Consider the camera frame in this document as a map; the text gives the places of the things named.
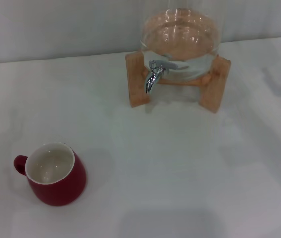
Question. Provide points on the red ceramic cup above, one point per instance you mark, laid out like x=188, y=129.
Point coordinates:
x=63, y=191

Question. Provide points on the wooden dispenser stand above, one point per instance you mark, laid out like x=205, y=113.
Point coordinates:
x=136, y=81

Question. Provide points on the glass drink dispenser jar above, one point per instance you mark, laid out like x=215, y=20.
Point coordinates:
x=180, y=34

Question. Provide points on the chrome faucet tap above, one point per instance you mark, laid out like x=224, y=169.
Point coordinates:
x=151, y=79

